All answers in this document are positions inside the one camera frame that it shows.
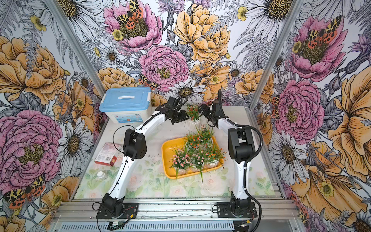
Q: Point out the small clear white-cap bottle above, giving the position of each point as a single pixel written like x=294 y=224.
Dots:
x=101 y=176

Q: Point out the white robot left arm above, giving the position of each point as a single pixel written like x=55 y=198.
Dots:
x=135 y=148

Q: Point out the left aluminium corner post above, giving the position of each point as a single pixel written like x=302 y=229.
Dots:
x=73 y=40

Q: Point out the pink orange flower white pot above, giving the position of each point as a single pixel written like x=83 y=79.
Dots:
x=197 y=161

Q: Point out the light pink flower white pot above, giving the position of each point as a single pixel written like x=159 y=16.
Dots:
x=181 y=161

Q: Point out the right aluminium corner post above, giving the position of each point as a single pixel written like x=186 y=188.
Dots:
x=281 y=39

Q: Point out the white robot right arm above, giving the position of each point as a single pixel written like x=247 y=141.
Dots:
x=244 y=143

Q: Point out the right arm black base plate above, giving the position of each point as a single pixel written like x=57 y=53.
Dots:
x=225 y=210

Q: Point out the aluminium front rail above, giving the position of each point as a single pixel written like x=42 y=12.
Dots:
x=179 y=215

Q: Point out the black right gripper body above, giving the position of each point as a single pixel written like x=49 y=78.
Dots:
x=208 y=113

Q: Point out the yellow plastic tray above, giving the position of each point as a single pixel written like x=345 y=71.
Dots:
x=167 y=151

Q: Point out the aluminium corner post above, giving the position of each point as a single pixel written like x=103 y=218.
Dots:
x=281 y=39
x=73 y=40

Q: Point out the red white carton box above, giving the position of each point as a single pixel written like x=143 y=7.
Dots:
x=108 y=155

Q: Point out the blue lid white storage box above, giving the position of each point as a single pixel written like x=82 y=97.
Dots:
x=127 y=105

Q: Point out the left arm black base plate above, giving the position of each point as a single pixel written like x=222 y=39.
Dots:
x=120 y=211

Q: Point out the red flower white pot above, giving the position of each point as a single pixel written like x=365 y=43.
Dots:
x=194 y=115

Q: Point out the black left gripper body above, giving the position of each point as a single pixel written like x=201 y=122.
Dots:
x=178 y=116

